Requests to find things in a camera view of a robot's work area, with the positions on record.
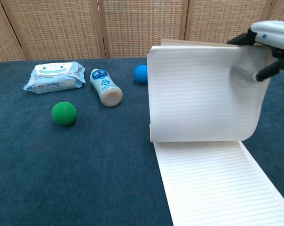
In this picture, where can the blue foam ball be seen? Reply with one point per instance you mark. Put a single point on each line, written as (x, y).
(140, 74)

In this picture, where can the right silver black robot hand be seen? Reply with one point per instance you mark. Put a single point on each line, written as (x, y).
(273, 35)

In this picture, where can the woven rattan folding screen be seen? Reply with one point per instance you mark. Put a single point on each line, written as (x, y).
(109, 28)

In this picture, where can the dark teal tablecloth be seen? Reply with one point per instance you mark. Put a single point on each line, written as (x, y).
(85, 164)

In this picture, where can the off-white spiral notebook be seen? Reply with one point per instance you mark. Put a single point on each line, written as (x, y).
(203, 106)

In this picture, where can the light blue wet wipes pack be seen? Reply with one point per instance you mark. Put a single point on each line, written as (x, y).
(53, 78)

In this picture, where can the green foam ball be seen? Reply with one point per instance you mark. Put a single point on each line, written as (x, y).
(64, 113)

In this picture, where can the white blue-label drink bottle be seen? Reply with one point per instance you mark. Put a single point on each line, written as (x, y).
(106, 88)

